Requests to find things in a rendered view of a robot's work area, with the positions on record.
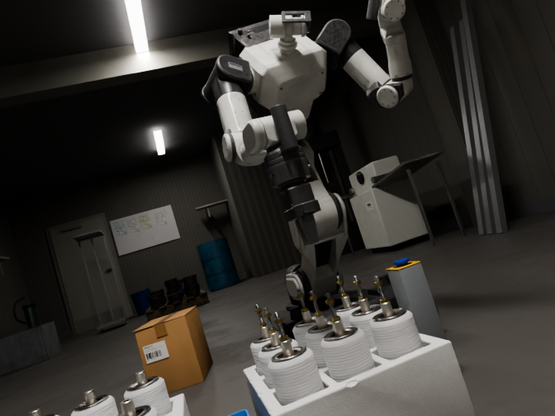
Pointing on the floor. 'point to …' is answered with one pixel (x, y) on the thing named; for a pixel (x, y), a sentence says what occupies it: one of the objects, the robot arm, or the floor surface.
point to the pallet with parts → (159, 305)
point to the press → (318, 142)
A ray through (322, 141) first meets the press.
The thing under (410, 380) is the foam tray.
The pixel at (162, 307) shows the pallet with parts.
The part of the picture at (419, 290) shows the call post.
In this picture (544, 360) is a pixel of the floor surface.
